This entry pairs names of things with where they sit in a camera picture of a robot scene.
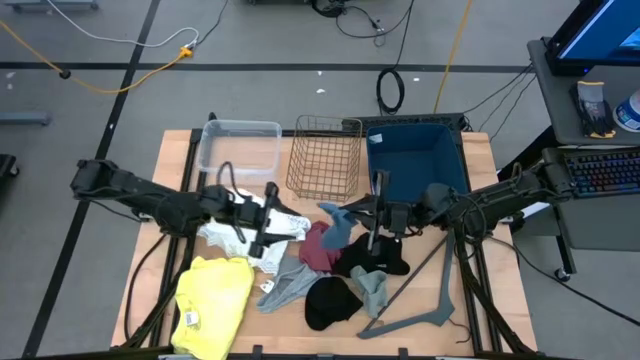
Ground grey furniture foot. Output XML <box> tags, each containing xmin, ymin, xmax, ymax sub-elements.
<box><xmin>0</xmin><ymin>110</ymin><xmax>52</xmax><ymax>126</ymax></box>
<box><xmin>4</xmin><ymin>0</ymin><xmax>100</xmax><ymax>12</ymax></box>

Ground black power strip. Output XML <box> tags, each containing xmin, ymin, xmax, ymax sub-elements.
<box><xmin>342</xmin><ymin>112</ymin><xmax>469</xmax><ymax>134</ymax></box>

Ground coiled black cable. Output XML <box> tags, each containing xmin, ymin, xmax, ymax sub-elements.
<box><xmin>375</xmin><ymin>0</ymin><xmax>416</xmax><ymax>117</ymax></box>

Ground clear plastic bin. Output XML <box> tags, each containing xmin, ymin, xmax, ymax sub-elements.
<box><xmin>196</xmin><ymin>118</ymin><xmax>284</xmax><ymax>182</ymax></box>

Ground black metal table frame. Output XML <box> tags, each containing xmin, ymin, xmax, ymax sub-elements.
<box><xmin>112</xmin><ymin>112</ymin><xmax>539</xmax><ymax>360</ymax></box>

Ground yellow extension cable with plug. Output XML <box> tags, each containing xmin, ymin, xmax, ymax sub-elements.
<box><xmin>0</xmin><ymin>19</ymin><xmax>194</xmax><ymax>95</ymax></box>

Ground white blue wipes tub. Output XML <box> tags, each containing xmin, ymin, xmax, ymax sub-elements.
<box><xmin>612</xmin><ymin>88</ymin><xmax>640</xmax><ymax>133</ymax></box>

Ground maroon cloth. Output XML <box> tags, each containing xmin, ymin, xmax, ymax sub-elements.
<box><xmin>298</xmin><ymin>220</ymin><xmax>346</xmax><ymax>274</ymax></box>

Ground white floor cable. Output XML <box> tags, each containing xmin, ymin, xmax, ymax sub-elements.
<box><xmin>47</xmin><ymin>0</ymin><xmax>200</xmax><ymax>49</ymax></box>

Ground grey desk top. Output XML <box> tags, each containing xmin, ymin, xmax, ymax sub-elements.
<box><xmin>527</xmin><ymin>38</ymin><xmax>640</xmax><ymax>147</ymax></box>

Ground copper wire basket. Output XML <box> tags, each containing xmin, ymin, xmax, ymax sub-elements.
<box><xmin>284</xmin><ymin>114</ymin><xmax>364</xmax><ymax>204</ymax></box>

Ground black computer monitor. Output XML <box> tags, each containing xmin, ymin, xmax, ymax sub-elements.
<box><xmin>544</xmin><ymin>0</ymin><xmax>640</xmax><ymax>76</ymax></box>

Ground black cloth with white tag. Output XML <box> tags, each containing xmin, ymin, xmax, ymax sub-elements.
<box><xmin>332</xmin><ymin>230</ymin><xmax>412</xmax><ymax>279</ymax></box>

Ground long yellow cable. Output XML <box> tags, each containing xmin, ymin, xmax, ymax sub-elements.
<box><xmin>432</xmin><ymin>0</ymin><xmax>474</xmax><ymax>115</ymax></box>

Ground thin black floor cable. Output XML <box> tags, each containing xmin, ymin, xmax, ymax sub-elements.
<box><xmin>195</xmin><ymin>0</ymin><xmax>230</xmax><ymax>47</ymax></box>

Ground grey-green sock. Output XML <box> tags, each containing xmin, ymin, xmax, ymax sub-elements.
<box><xmin>348</xmin><ymin>264</ymin><xmax>390</xmax><ymax>320</ymax></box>

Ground backlit black keyboard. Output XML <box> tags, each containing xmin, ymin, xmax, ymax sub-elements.
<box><xmin>563</xmin><ymin>148</ymin><xmax>640</xmax><ymax>200</ymax></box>

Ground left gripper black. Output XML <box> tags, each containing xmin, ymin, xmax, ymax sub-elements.
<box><xmin>232</xmin><ymin>181</ymin><xmax>303</xmax><ymax>260</ymax></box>

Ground black sock bundle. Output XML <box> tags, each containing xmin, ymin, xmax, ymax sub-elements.
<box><xmin>303</xmin><ymin>275</ymin><xmax>365</xmax><ymax>332</ymax></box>

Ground black desk cable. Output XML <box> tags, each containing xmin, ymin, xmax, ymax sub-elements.
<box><xmin>462</xmin><ymin>64</ymin><xmax>532</xmax><ymax>115</ymax></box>
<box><xmin>479</xmin><ymin>74</ymin><xmax>537</xmax><ymax>144</ymax></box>

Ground black caster base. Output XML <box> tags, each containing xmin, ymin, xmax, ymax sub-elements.
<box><xmin>0</xmin><ymin>153</ymin><xmax>20</xmax><ymax>182</ymax></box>

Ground light grey cloth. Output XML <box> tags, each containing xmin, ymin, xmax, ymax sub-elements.
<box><xmin>256</xmin><ymin>252</ymin><xmax>334</xmax><ymax>315</ymax></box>

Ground grey black work gloves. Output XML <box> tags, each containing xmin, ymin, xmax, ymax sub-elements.
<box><xmin>569</xmin><ymin>80</ymin><xmax>617</xmax><ymax>140</ymax></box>

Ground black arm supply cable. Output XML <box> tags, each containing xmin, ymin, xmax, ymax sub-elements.
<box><xmin>122</xmin><ymin>232</ymin><xmax>169</xmax><ymax>344</ymax></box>

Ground white lace cloth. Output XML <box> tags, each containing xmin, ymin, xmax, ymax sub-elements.
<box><xmin>196</xmin><ymin>192</ymin><xmax>312</xmax><ymax>276</ymax></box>

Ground navy white striped fabric bin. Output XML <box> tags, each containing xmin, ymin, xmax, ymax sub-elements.
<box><xmin>364</xmin><ymin>122</ymin><xmax>471</xmax><ymax>207</ymax></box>

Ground yellow t-shirt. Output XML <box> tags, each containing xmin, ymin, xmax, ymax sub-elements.
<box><xmin>170</xmin><ymin>255</ymin><xmax>256</xmax><ymax>360</ymax></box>

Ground grey keyboard cart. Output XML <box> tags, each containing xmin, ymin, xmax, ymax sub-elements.
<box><xmin>542</xmin><ymin>147</ymin><xmax>640</xmax><ymax>284</ymax></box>

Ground blue sock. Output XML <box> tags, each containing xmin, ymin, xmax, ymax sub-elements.
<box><xmin>318</xmin><ymin>201</ymin><xmax>359</xmax><ymax>251</ymax></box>

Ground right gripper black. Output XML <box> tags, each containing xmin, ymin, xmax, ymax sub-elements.
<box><xmin>342</xmin><ymin>169</ymin><xmax>424</xmax><ymax>257</ymax></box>

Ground black floor cable to cart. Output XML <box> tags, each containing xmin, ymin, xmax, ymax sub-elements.
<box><xmin>487</xmin><ymin>235</ymin><xmax>640</xmax><ymax>327</ymax></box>

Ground tangled black cable bundle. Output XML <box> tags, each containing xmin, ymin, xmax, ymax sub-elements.
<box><xmin>309</xmin><ymin>0</ymin><xmax>416</xmax><ymax>49</ymax></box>

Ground grey triangular hanger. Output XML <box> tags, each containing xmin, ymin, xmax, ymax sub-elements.
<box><xmin>356</xmin><ymin>230</ymin><xmax>457</xmax><ymax>341</ymax></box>

